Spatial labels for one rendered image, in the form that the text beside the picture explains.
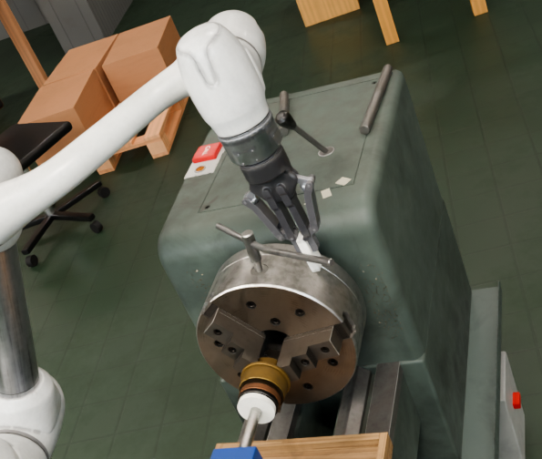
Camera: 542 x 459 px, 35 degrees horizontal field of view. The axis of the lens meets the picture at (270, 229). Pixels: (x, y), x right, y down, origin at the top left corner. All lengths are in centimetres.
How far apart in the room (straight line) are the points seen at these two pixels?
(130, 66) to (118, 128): 435
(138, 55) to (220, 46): 449
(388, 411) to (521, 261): 174
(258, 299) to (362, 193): 29
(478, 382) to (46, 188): 123
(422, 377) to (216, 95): 86
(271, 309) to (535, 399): 146
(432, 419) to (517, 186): 201
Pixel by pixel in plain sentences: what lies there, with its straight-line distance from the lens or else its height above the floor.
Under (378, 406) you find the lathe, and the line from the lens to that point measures 177.
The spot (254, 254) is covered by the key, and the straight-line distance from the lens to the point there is 155.
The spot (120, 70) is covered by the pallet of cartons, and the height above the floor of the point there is 39.
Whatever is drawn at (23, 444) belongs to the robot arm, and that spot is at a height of 101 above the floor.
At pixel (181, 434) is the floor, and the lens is 327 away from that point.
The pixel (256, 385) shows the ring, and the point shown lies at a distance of 154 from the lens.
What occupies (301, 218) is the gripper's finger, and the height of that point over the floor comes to 139.
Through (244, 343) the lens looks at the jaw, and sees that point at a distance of 159.
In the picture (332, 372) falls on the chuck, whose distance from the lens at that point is 166.
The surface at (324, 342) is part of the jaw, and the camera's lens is 156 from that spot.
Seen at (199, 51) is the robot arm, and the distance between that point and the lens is 124.
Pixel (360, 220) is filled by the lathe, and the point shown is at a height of 123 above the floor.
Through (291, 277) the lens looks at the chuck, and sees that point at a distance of 156.
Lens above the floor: 210
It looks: 31 degrees down
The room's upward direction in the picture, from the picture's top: 24 degrees counter-clockwise
